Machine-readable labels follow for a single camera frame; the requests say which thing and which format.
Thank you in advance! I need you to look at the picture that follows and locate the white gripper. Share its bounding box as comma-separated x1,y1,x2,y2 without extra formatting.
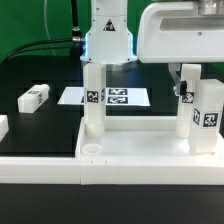
137,0,224,96

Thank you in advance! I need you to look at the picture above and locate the white desk top tray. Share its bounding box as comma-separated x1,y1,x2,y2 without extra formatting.
75,116,224,166

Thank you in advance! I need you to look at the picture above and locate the marker sheet with tags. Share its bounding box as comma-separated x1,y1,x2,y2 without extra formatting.
58,87,150,106

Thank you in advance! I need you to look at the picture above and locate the white L-shaped obstacle fence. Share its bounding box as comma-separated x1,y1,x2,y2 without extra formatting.
0,156,224,185

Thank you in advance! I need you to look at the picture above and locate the white block left edge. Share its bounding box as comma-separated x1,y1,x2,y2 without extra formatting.
0,115,9,142

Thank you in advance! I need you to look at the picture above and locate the black vertical cable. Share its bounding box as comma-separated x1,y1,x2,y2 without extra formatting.
70,0,81,38

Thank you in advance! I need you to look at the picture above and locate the thin white cable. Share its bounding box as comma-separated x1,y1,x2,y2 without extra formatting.
43,0,57,57

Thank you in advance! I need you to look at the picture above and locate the black cable pair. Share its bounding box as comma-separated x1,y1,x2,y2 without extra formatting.
2,37,84,63

